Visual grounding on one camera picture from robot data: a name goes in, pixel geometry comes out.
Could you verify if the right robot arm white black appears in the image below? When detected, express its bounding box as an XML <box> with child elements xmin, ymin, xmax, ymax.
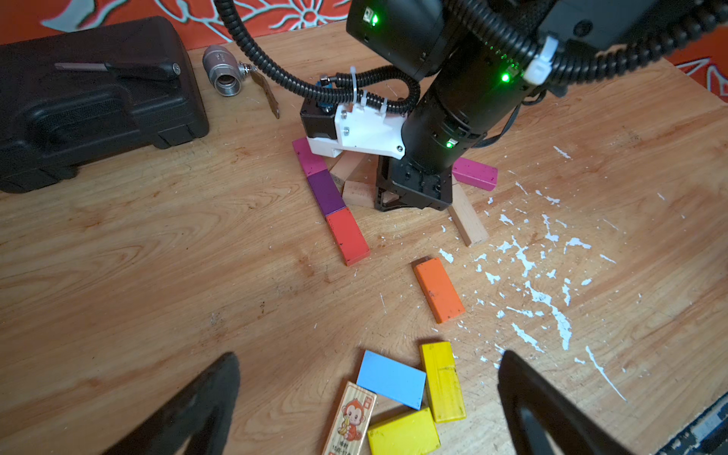
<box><xmin>215</xmin><ymin>1</ymin><xmax>727</xmax><ymax>212</ymax></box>

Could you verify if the orange block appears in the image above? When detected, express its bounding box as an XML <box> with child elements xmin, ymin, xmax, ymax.
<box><xmin>413</xmin><ymin>258</ymin><xmax>466</xmax><ymax>324</ymax></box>

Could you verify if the yellow block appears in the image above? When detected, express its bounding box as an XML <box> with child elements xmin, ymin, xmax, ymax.
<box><xmin>368</xmin><ymin>408</ymin><xmax>441</xmax><ymax>455</ymax></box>
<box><xmin>420</xmin><ymin>341</ymin><xmax>466</xmax><ymax>424</ymax></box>

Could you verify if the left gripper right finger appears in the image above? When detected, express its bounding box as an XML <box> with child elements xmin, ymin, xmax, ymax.
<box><xmin>498</xmin><ymin>351</ymin><xmax>629</xmax><ymax>454</ymax></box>

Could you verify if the magenta block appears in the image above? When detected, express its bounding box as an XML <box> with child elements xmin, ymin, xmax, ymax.
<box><xmin>292</xmin><ymin>138</ymin><xmax>328</xmax><ymax>176</ymax></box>
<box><xmin>452</xmin><ymin>157</ymin><xmax>499</xmax><ymax>191</ymax></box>

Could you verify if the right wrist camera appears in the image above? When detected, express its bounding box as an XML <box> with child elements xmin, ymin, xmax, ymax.
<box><xmin>300</xmin><ymin>99</ymin><xmax>406</xmax><ymax>159</ymax></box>

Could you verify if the purple block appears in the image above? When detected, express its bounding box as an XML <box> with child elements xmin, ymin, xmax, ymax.
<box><xmin>307</xmin><ymin>171</ymin><xmax>346</xmax><ymax>217</ymax></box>

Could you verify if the black plastic tool case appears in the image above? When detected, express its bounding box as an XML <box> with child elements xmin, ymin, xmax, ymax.
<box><xmin>1</xmin><ymin>16</ymin><xmax>210</xmax><ymax>193</ymax></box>

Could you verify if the printed wooden block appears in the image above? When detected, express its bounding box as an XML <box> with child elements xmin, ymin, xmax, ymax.
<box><xmin>322</xmin><ymin>381</ymin><xmax>377</xmax><ymax>455</ymax></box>

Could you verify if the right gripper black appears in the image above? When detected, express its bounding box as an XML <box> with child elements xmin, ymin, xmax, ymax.
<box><xmin>375</xmin><ymin>157</ymin><xmax>453</xmax><ymax>212</ymax></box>

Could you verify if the blue block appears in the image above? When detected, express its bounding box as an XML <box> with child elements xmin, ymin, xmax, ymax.
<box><xmin>356</xmin><ymin>351</ymin><xmax>427</xmax><ymax>411</ymax></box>

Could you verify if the red block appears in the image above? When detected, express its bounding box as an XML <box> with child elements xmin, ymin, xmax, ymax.
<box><xmin>326</xmin><ymin>208</ymin><xmax>370</xmax><ymax>267</ymax></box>

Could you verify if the natural wood block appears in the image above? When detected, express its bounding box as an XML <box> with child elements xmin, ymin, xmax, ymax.
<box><xmin>329</xmin><ymin>151</ymin><xmax>367</xmax><ymax>186</ymax></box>
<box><xmin>449</xmin><ymin>182</ymin><xmax>489</xmax><ymax>246</ymax></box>
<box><xmin>342</xmin><ymin>157</ymin><xmax>377</xmax><ymax>209</ymax></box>

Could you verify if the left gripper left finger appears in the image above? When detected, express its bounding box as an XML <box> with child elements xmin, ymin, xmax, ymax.
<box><xmin>105</xmin><ymin>352</ymin><xmax>241</xmax><ymax>454</ymax></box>

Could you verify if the metal ball valve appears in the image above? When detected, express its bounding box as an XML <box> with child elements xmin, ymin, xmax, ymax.
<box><xmin>202</xmin><ymin>45</ymin><xmax>281</xmax><ymax>119</ymax></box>

